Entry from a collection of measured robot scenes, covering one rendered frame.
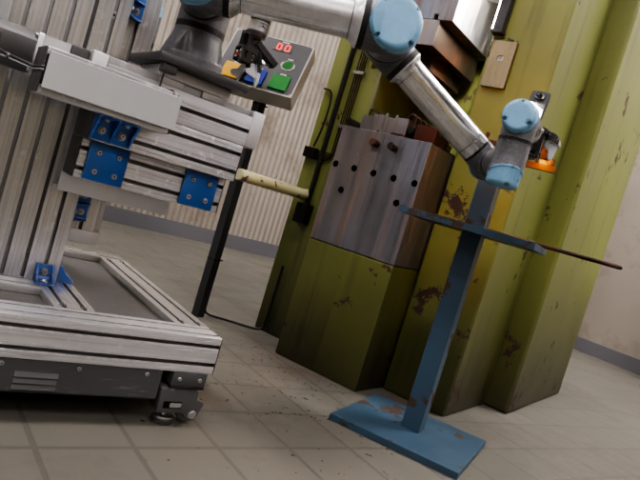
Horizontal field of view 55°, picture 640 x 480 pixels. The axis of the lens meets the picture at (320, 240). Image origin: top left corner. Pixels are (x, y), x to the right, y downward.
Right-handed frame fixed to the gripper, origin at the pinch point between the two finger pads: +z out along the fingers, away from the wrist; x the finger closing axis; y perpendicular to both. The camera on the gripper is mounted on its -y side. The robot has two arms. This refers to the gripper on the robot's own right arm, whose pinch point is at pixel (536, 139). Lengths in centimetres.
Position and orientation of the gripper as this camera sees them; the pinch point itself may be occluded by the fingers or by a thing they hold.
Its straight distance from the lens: 178.1
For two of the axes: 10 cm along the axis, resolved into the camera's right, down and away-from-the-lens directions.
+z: 4.1, 0.7, 9.1
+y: -2.9, 9.6, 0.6
